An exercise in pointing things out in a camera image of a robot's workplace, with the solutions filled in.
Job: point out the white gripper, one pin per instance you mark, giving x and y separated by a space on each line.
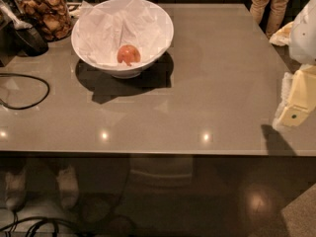
304 35

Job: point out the red apple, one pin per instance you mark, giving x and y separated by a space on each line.
128 54

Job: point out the white ceramic bowl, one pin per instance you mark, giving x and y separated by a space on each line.
154 20

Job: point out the white paper sheet in bowl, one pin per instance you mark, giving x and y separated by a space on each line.
105 33

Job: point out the person in tan trousers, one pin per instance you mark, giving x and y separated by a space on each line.
276 15

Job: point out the glass jar of dried chips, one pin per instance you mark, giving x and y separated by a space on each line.
51 17

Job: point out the black rounded device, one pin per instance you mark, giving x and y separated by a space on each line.
26 42

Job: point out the white metal scoop handle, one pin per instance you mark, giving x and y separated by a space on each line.
18 24

